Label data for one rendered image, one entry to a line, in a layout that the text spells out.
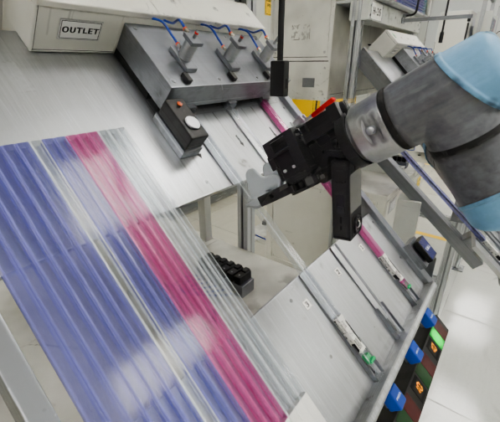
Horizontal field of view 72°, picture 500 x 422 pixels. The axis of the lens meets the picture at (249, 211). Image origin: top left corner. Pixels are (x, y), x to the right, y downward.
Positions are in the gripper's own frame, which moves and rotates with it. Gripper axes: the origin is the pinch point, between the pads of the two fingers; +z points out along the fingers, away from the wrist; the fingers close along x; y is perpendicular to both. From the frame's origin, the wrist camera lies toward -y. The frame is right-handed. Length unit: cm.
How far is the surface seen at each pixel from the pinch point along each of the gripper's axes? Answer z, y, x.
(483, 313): 19, -101, -140
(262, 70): 0.5, 24.0, -20.2
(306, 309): -3.1, -17.1, 3.9
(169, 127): 2.9, 16.5, 7.1
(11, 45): 9.1, 34.0, 20.5
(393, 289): -5.3, -26.3, -18.7
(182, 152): 2.4, 12.0, 7.3
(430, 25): 76, 158, -772
